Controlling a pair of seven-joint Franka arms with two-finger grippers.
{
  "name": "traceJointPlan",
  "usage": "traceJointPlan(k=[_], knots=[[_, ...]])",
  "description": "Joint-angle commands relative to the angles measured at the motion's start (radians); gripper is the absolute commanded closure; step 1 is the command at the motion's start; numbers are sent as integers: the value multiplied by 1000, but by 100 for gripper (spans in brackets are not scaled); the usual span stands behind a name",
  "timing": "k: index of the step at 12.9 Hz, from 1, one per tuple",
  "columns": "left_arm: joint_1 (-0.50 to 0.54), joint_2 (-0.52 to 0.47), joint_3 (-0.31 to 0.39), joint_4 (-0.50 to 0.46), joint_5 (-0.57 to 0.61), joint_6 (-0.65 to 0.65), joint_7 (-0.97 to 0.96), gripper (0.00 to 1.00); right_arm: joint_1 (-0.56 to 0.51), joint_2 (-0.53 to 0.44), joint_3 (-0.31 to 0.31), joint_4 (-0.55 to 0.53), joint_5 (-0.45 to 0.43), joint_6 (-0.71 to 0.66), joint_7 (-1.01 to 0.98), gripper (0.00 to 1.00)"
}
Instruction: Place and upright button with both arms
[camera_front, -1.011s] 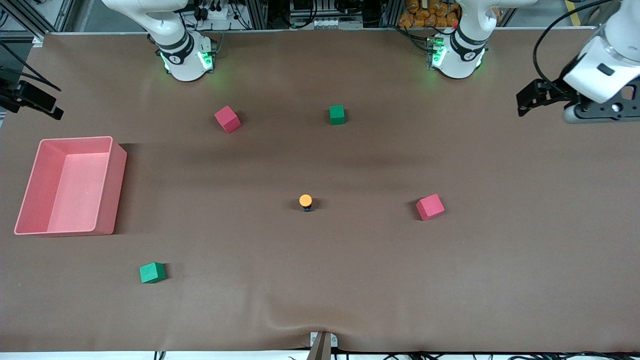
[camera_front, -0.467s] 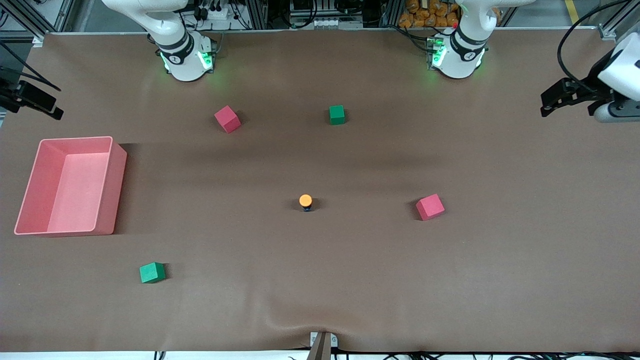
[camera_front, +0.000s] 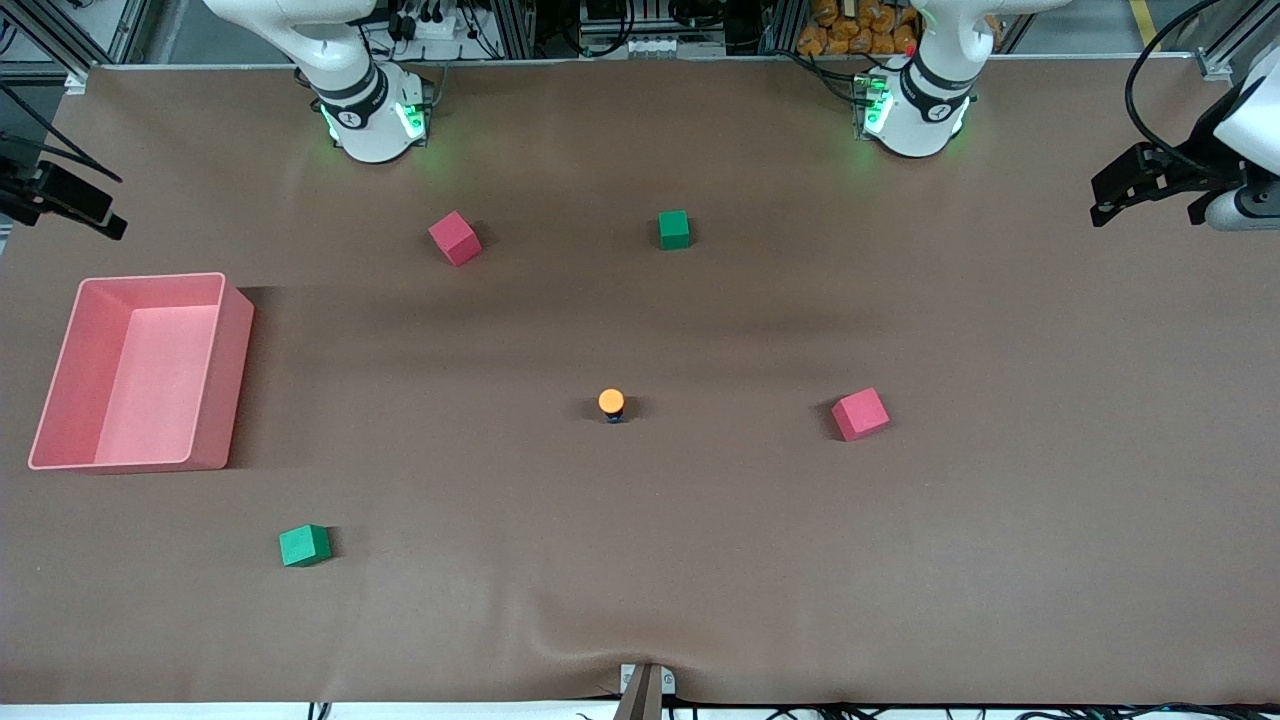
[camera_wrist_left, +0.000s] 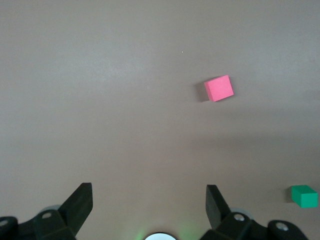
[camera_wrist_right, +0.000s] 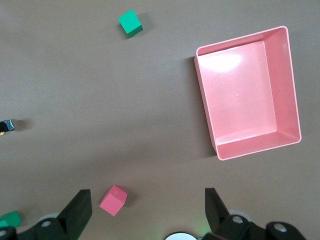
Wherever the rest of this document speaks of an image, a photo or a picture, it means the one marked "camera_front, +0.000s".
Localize pink plastic bin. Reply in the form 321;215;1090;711
28;272;255;472

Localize bag of orange items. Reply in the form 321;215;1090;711
797;0;919;57

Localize pink foam cube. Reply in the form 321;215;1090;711
428;210;483;267
831;387;891;442

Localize white power strip with plugs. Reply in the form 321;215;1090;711
395;8;476;43

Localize long white power strip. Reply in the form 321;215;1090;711
578;35;728;59

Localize brown table cover sheet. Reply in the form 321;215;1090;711
0;58;1280;707

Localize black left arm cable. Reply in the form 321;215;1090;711
1124;0;1241;176

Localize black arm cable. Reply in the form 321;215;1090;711
0;82;123;184
1124;0;1241;176

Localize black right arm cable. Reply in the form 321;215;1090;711
0;82;123;184

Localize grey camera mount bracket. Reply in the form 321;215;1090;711
619;663;677;720

